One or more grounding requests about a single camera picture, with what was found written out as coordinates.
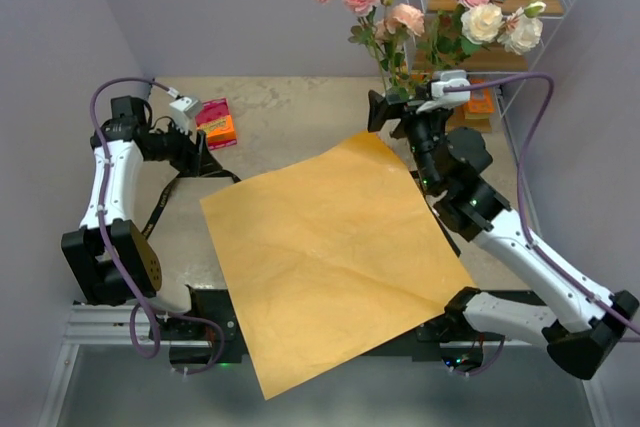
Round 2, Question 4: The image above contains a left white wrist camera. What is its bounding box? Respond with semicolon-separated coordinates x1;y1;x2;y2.
169;96;203;134

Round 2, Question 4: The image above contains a black ribbon with gold text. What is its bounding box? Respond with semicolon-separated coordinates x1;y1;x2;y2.
142;169;461;257

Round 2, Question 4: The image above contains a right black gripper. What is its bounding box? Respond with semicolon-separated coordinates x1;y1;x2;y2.
367;84;450;192

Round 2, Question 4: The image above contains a pink orange candy box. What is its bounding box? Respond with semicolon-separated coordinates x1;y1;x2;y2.
195;98;237;150

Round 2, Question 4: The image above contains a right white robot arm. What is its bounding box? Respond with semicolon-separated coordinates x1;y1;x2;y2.
367;91;639;380

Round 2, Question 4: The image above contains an artificial rose bouquet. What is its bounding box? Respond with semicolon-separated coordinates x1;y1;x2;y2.
315;0;547;94

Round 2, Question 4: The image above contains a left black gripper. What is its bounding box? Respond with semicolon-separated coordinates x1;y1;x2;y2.
146;117;222;177

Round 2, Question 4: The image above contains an aluminium rail frame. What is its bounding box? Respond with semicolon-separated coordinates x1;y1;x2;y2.
39;289;613;426

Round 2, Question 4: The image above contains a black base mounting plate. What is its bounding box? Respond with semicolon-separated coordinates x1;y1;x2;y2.
149;289;541;366

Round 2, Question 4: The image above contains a purple cable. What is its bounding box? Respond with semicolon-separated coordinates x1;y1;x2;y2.
89;76;224;376
442;71;640;377

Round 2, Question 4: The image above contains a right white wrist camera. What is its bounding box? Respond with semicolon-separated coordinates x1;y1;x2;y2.
415;70;471;113

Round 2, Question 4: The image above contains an orange paper flower wrap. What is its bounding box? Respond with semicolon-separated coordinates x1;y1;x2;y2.
201;132;473;399

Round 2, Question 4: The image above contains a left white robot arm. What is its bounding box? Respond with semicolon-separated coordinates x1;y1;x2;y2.
61;96;232;339

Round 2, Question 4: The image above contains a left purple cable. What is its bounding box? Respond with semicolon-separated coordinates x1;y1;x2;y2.
89;76;224;376

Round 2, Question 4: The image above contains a white wire shelf rack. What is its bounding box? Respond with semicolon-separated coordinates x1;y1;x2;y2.
392;0;575;90

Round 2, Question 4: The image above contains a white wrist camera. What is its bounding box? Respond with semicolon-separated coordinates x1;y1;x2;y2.
415;70;471;113
169;96;203;134

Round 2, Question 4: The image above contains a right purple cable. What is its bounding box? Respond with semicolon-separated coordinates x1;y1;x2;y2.
442;71;640;377

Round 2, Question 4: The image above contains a yellow orange packet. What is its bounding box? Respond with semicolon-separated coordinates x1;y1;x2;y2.
462;88;495;120

